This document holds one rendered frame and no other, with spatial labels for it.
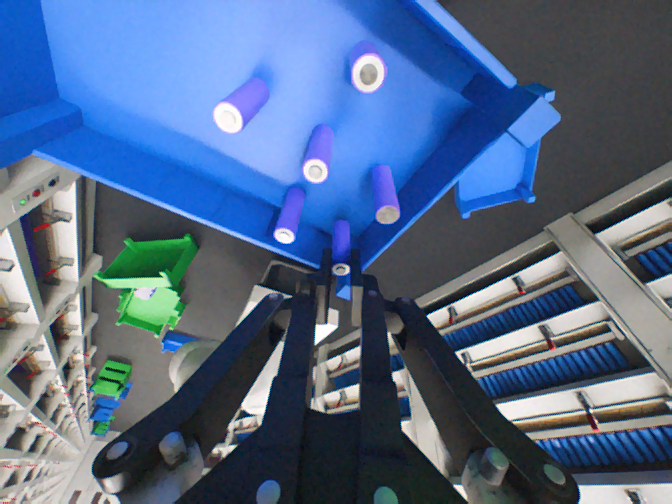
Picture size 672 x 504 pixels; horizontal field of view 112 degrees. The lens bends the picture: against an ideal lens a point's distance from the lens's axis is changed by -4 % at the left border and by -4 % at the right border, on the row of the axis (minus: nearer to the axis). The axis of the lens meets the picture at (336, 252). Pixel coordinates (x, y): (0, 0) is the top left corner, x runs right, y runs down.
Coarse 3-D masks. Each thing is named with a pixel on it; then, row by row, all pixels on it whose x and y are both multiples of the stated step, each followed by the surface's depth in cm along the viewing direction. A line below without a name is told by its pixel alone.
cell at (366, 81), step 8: (360, 48) 13; (368, 48) 13; (352, 56) 14; (360, 56) 12; (368, 56) 12; (376, 56) 12; (352, 64) 12; (360, 64) 12; (368, 64) 12; (376, 64) 12; (384, 64) 12; (352, 72) 12; (360, 72) 12; (368, 72) 12; (376, 72) 12; (384, 72) 12; (352, 80) 12; (360, 80) 12; (368, 80) 12; (376, 80) 12; (384, 80) 12; (360, 88) 13; (368, 88) 13; (376, 88) 13
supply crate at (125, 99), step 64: (0, 0) 13; (64, 0) 15; (128, 0) 15; (192, 0) 15; (256, 0) 15; (320, 0) 15; (384, 0) 14; (0, 64) 14; (64, 64) 17; (128, 64) 17; (192, 64) 17; (256, 64) 17; (320, 64) 17; (448, 64) 17; (0, 128) 15; (64, 128) 19; (128, 128) 20; (192, 128) 20; (256, 128) 20; (384, 128) 20; (448, 128) 20; (512, 128) 12; (128, 192) 19; (192, 192) 22; (256, 192) 25; (320, 192) 24; (320, 256) 26
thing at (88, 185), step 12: (84, 180) 74; (84, 192) 77; (84, 204) 81; (84, 216) 85; (84, 228) 89; (84, 240) 94; (84, 252) 99; (84, 288) 119; (84, 300) 128; (84, 312) 138
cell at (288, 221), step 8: (288, 192) 24; (296, 192) 23; (288, 200) 22; (296, 200) 23; (288, 208) 21; (296, 208) 22; (280, 216) 21; (288, 216) 21; (296, 216) 21; (280, 224) 20; (288, 224) 20; (296, 224) 21; (280, 232) 20; (288, 232) 20; (296, 232) 21; (280, 240) 21; (288, 240) 21
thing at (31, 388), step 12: (84, 324) 142; (84, 336) 144; (60, 348) 130; (72, 348) 133; (60, 360) 128; (24, 384) 115; (36, 384) 118; (36, 396) 116; (0, 432) 103; (0, 444) 102
